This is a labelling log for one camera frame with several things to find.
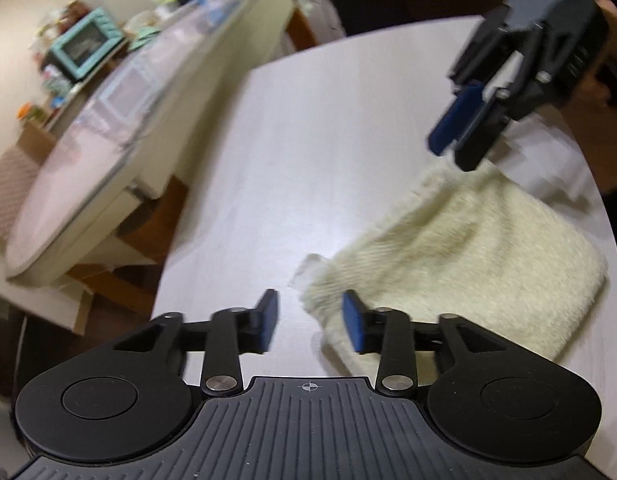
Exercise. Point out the round glass-top dining table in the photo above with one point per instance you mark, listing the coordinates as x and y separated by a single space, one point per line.
113 135

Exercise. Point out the glass jar with orange lid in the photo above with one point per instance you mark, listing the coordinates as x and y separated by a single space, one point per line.
31 112

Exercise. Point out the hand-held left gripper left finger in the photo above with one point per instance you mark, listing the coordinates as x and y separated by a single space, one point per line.
268 317

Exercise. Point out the person's right hand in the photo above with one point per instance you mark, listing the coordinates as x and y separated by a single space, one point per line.
603 125

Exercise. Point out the beige quilted chair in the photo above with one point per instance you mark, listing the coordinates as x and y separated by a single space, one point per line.
11 185

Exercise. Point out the cream terry towel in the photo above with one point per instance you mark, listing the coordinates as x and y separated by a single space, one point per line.
463 260

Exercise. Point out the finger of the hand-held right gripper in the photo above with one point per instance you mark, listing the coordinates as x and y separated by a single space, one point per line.
481 140
453 120

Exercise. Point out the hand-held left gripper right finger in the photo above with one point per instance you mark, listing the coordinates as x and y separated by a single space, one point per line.
353 322

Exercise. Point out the light green tissue box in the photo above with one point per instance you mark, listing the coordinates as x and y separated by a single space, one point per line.
143 39

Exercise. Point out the wooden sideboard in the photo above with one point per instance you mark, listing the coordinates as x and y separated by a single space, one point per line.
38 132

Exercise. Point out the teal toaster oven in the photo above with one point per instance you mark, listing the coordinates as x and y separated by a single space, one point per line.
86 45

